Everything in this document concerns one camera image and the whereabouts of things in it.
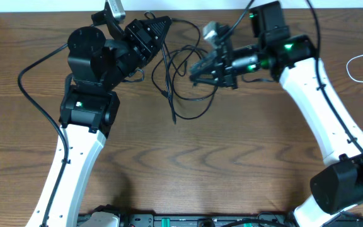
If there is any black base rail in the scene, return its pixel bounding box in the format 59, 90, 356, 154
76, 205, 295, 227

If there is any black USB-C cable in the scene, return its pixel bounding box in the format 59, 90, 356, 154
151, 40, 188, 125

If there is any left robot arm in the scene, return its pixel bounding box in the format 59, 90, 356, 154
28, 16, 171, 226

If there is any black USB cable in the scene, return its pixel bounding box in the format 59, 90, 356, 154
143, 11, 219, 121

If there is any left camera cable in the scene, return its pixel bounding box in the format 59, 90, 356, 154
17, 42, 71, 227

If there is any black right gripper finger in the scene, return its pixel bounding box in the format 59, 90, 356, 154
191, 76, 221, 86
190, 50, 219, 74

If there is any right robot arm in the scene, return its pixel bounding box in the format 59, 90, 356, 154
190, 1, 363, 226

